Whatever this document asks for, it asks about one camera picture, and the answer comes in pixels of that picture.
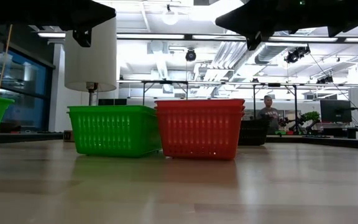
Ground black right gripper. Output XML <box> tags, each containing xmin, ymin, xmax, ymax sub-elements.
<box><xmin>215</xmin><ymin>0</ymin><xmax>304</xmax><ymax>50</ymax></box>

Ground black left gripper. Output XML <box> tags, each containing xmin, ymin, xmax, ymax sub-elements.
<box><xmin>26</xmin><ymin>0</ymin><xmax>117</xmax><ymax>47</ymax></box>

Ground red plastic basket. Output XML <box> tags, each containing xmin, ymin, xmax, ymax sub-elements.
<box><xmin>155</xmin><ymin>110</ymin><xmax>245</xmax><ymax>161</ymax></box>
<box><xmin>155</xmin><ymin>105</ymin><xmax>246</xmax><ymax>113</ymax></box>
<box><xmin>154</xmin><ymin>98</ymin><xmax>246</xmax><ymax>108</ymax></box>

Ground round white ceiling lamp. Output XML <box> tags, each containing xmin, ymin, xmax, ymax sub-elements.
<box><xmin>162</xmin><ymin>11</ymin><xmax>180</xmax><ymax>26</ymax></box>

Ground black ceiling spotlights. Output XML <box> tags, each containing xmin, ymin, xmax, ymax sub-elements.
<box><xmin>284</xmin><ymin>46</ymin><xmax>311</xmax><ymax>65</ymax></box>

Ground dark glass window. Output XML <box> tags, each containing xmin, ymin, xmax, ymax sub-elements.
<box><xmin>0</xmin><ymin>29</ymin><xmax>56</xmax><ymax>133</ymax></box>

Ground person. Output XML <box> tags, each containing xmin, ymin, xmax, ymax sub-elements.
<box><xmin>257</xmin><ymin>95</ymin><xmax>282</xmax><ymax>135</ymax></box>

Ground black plastic basket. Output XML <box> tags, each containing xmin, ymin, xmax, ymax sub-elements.
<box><xmin>237</xmin><ymin>119</ymin><xmax>270</xmax><ymax>146</ymax></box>

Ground small green bush plant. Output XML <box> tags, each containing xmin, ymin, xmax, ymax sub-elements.
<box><xmin>302</xmin><ymin>111</ymin><xmax>321</xmax><ymax>123</ymax></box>

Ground black computer monitor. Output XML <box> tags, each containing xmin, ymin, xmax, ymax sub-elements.
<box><xmin>319</xmin><ymin>99</ymin><xmax>353</xmax><ymax>124</ymax></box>

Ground black left frame rails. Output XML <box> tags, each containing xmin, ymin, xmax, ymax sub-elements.
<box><xmin>0</xmin><ymin>133</ymin><xmax>65</xmax><ymax>144</ymax></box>

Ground black frame rails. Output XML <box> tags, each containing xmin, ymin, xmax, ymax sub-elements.
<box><xmin>265</xmin><ymin>134</ymin><xmax>358</xmax><ymax>151</ymax></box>
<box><xmin>0</xmin><ymin>133</ymin><xmax>65</xmax><ymax>144</ymax></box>

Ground black right frame rails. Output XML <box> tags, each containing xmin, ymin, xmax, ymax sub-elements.
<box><xmin>265</xmin><ymin>134</ymin><xmax>358</xmax><ymax>151</ymax></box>

